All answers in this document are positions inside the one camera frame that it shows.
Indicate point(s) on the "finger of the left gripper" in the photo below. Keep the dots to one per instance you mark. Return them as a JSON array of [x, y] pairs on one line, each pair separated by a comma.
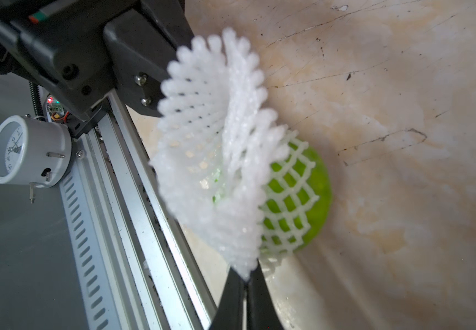
[[142, 42]]

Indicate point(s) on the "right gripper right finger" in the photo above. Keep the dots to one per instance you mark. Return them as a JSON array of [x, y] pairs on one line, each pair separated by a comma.
[[260, 311]]

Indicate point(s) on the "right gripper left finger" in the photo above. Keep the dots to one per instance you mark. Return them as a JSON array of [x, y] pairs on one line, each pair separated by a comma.
[[230, 311]]

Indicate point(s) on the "green custard apple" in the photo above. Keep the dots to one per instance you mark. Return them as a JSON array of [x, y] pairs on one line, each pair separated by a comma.
[[299, 198]]

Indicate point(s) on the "round pressure gauge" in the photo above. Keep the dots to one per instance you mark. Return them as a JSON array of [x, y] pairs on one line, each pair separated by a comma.
[[33, 153]]

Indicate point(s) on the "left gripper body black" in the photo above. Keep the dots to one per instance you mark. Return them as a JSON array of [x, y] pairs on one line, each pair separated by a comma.
[[61, 45]]

